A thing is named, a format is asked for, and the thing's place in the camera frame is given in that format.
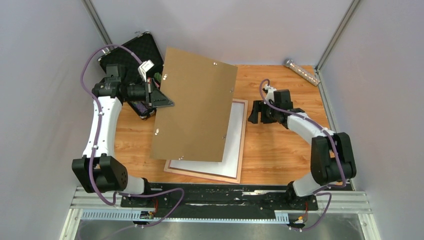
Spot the brown backing board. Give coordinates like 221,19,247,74
150,47,238,162

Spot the black poker chip case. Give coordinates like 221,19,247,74
97,31,164,120

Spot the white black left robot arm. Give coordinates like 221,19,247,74
71,60,174,207

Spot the left aluminium enclosure post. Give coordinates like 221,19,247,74
81,0,112,45

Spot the glittery silver tube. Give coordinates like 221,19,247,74
283,58,321,87

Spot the wooden picture frame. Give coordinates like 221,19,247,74
163,97,249,185

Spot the aluminium enclosure post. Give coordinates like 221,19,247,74
81,0,112,45
315,0,362,73

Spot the aluminium front rail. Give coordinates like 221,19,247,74
60,182,381,240

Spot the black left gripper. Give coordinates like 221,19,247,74
123,77,174,108

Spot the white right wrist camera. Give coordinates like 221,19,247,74
262,84,277,103

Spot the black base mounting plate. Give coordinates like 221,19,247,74
117,183,319,220

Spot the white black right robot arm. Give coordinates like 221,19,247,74
248,85,357,209

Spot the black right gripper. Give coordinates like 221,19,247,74
247,100,279,124

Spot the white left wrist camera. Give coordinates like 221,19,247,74
137,59,155,82

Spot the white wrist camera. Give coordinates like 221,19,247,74
262,84,277,103
137,59,155,82

